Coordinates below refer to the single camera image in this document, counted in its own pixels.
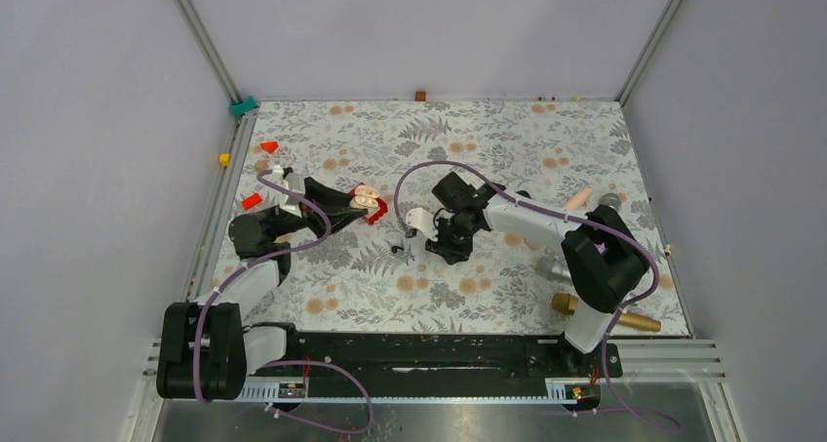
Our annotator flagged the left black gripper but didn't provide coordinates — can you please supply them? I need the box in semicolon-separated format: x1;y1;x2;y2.
262;178;368;239

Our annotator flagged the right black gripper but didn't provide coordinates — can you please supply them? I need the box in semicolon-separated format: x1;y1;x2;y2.
426;217;479;266

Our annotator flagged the beige earbud charging case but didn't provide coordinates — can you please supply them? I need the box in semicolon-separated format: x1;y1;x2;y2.
350;184;380;210

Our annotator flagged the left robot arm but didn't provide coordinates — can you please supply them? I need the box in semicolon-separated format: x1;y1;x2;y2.
156;169;386;402

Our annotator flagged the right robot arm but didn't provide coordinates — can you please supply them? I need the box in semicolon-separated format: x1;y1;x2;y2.
404;173;654;376

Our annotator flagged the red plastic basket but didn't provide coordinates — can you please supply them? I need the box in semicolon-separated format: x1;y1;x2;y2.
363;198;388;225

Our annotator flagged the orange block lower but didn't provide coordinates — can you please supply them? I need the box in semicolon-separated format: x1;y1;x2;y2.
241;192;263;211

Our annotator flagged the orange triangle block upper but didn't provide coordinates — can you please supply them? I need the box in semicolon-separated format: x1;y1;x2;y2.
259;141;279;154

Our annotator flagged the silver microphone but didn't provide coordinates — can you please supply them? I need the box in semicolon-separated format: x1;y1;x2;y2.
535;257;572;284

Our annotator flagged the gold microphone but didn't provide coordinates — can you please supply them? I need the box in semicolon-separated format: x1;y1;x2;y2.
551;293;661;333

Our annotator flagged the teal block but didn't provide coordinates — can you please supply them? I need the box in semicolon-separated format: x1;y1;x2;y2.
228;96;258;118

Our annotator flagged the pink toy microphone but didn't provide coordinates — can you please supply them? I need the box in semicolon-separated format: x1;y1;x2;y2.
524;187;594;252

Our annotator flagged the floral patterned mat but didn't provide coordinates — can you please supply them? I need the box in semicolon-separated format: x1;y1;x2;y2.
232;100;689;337

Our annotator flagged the purple glitter microphone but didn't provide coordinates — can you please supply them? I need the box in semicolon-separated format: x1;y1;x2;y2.
598;193;622;211

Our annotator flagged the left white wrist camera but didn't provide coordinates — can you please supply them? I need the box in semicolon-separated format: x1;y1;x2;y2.
267;165;306;219

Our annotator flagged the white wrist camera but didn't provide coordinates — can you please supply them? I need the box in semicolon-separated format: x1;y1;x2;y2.
404;207;438;241
267;165;306;219

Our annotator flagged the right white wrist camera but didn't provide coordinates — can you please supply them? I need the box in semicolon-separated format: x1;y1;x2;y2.
404;207;438;241

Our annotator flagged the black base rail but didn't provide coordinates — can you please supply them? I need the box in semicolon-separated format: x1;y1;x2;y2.
256;330;623;399

